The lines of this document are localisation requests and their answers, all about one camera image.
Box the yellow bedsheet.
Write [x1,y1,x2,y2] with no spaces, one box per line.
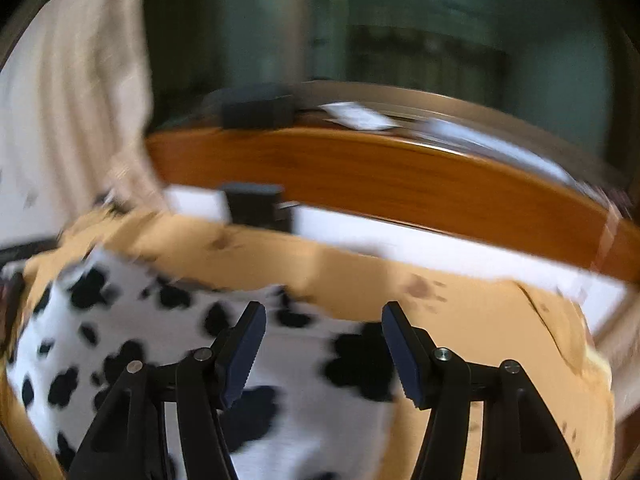
[0,207,619,480]

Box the wooden headboard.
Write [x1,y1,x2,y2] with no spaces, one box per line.
[145,127,640,285]

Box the beige curtain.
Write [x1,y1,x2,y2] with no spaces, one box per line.
[0,0,167,252]

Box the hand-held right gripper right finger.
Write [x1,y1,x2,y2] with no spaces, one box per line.
[381,301,584,480]

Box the black box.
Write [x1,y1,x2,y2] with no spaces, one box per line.
[220,85,297,131]
[220,183,297,234]

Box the cow print fleece garment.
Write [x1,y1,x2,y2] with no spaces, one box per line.
[0,245,407,480]

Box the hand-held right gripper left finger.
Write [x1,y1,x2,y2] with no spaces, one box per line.
[67,301,268,480]

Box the dark glass window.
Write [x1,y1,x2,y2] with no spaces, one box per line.
[142,0,632,187]

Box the white paper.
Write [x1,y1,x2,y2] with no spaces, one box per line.
[409,117,577,187]
[321,102,397,134]

